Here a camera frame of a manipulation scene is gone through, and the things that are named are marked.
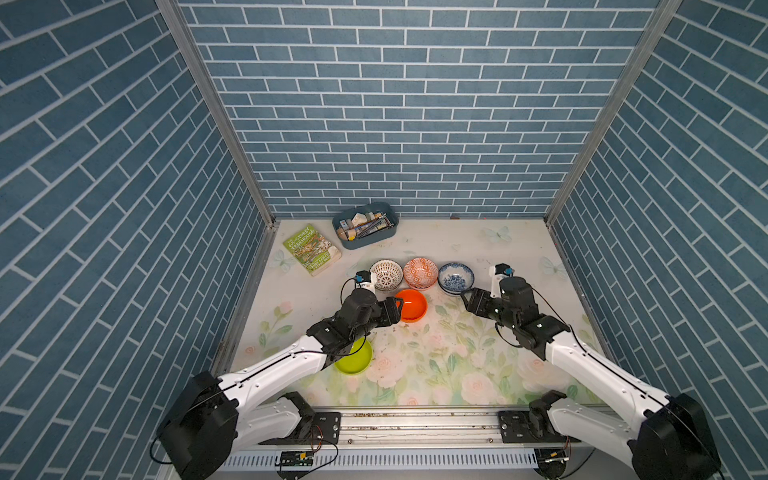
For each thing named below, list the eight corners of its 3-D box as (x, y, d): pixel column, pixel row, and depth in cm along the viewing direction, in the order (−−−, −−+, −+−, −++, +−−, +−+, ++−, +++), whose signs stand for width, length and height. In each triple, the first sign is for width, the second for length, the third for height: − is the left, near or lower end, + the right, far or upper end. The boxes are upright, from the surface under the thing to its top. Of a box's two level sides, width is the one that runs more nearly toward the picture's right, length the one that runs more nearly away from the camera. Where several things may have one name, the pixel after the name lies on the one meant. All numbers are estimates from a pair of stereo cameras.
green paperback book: (313, 277, 104) (311, 273, 102) (283, 244, 114) (281, 240, 112) (342, 258, 110) (341, 254, 108) (312, 228, 119) (310, 223, 117)
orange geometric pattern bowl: (413, 299, 99) (414, 289, 94) (400, 273, 106) (401, 262, 101) (441, 290, 102) (443, 279, 96) (426, 265, 109) (428, 253, 103)
